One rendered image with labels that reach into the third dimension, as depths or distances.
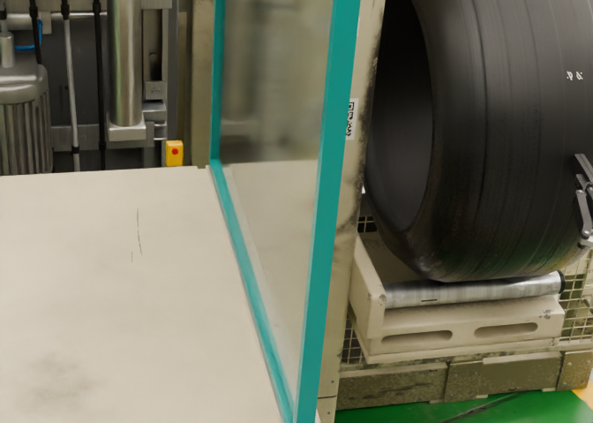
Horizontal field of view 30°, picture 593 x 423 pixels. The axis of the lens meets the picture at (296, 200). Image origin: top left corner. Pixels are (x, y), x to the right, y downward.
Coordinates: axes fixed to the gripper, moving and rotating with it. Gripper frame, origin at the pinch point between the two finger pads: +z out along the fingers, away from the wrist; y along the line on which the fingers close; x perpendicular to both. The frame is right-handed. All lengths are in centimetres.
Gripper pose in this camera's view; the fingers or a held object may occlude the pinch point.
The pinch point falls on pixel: (585, 176)
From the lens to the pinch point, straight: 165.9
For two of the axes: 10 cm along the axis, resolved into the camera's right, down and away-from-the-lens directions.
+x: -1.0, 7.5, 6.5
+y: -9.7, 0.6, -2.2
